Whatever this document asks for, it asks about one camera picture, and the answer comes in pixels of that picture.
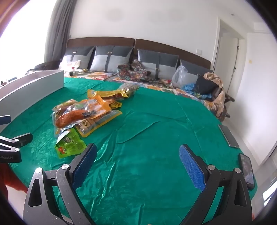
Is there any white door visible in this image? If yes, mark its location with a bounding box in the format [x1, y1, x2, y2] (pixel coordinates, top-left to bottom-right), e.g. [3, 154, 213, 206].
[214, 35, 239, 87]

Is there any long yellow snack packet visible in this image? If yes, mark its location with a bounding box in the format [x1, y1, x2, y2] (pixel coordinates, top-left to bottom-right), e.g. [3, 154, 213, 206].
[87, 89, 128, 102]

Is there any floral bed sheet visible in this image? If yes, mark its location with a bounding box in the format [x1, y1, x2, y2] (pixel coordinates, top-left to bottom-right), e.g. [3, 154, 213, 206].
[63, 69, 219, 117]

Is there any grey storage box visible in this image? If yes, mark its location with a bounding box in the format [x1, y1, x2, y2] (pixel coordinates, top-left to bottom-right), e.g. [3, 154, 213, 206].
[0, 70, 65, 132]

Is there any dark wooden chair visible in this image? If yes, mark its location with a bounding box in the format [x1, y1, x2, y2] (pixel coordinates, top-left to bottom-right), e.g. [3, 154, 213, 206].
[213, 87, 235, 118]

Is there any large yellow snack packet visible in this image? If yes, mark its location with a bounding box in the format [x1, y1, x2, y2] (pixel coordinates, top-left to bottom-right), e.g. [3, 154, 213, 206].
[75, 96, 123, 138]

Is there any person's left forearm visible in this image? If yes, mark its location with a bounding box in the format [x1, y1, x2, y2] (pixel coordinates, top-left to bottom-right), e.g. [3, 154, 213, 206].
[4, 162, 29, 193]

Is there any clear plastic bag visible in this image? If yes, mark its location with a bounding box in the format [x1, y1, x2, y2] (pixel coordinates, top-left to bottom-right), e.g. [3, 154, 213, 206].
[172, 65, 191, 89]

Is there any gold bag of brown balls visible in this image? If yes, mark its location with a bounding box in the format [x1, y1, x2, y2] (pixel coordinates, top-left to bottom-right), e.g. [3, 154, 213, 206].
[118, 83, 141, 98]

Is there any green chicken leg snack packet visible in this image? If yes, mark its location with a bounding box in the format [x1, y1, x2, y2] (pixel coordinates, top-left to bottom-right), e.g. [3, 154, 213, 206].
[52, 106, 102, 136]

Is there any white plastic bag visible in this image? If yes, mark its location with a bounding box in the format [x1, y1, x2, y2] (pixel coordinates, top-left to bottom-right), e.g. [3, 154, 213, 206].
[59, 61, 81, 71]

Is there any dark patterned blanket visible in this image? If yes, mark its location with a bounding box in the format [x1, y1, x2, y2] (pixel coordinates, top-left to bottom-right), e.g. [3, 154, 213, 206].
[117, 59, 152, 82]

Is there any black bag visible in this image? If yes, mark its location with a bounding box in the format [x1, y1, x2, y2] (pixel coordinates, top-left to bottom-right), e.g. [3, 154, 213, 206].
[191, 76, 219, 96]

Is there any dark cloth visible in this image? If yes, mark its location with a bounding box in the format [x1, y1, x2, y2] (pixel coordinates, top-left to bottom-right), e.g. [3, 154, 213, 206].
[27, 61, 60, 73]

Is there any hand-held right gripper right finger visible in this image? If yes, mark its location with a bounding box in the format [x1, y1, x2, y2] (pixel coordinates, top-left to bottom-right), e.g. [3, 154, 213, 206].
[179, 144, 253, 225]

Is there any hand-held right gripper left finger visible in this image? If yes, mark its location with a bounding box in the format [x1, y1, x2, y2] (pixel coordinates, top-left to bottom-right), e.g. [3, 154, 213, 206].
[23, 143, 98, 225]

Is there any grey curtain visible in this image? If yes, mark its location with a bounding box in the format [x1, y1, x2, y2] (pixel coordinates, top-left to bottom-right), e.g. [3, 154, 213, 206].
[44, 0, 75, 63]

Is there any grey strapped pillow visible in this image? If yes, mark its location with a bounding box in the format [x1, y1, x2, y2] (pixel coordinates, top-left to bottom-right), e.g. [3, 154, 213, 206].
[137, 49, 180, 79]
[61, 46, 96, 70]
[178, 59, 213, 81]
[90, 46, 135, 74]

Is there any black smartphone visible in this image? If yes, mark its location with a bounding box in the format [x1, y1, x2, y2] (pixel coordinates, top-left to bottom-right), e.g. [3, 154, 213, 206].
[238, 153, 255, 191]

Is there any clear packet with orange contents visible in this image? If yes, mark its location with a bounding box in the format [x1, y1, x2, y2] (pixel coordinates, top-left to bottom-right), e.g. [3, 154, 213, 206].
[52, 99, 79, 115]

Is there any grey smartphone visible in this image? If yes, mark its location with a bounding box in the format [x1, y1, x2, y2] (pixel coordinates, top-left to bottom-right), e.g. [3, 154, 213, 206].
[217, 124, 240, 149]

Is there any blue cloth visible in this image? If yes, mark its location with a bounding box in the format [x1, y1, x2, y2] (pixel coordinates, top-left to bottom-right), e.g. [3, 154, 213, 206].
[183, 83, 213, 100]

